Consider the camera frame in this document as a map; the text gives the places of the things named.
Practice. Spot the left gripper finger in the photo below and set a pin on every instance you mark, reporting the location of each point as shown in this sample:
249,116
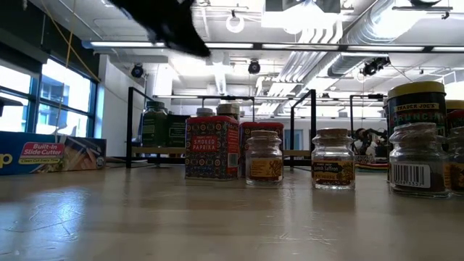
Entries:
185,40

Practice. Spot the spice jar with white lid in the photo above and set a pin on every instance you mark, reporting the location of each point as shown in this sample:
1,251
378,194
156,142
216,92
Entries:
204,111

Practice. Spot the furikake jar with tan lid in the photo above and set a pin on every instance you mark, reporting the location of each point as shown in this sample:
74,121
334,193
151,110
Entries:
228,110

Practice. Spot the dark green spice tin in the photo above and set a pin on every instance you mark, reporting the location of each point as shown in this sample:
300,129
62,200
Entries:
177,130

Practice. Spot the glass jar with green lid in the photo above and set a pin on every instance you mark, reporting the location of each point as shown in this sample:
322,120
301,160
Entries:
154,127

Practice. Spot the black ceiling spotlight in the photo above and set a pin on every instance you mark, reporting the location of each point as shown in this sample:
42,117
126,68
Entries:
137,71
373,67
254,67

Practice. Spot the red smoked paprika tin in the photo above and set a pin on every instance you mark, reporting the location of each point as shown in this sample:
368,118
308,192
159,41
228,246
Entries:
268,126
456,119
212,145

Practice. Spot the gray desk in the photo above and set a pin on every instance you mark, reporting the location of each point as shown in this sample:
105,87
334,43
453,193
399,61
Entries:
9,102

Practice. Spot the blue plastic wrap box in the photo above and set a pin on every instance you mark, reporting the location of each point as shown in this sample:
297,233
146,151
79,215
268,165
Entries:
50,154

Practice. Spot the person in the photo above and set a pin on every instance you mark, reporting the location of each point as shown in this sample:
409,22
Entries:
368,141

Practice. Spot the black metal rail frame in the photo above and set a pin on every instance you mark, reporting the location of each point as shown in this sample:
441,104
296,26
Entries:
375,96
217,96

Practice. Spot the window with blue frame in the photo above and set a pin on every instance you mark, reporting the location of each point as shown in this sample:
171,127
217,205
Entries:
65,90

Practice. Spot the silver air duct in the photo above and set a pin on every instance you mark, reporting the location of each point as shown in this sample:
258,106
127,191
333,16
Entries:
377,21

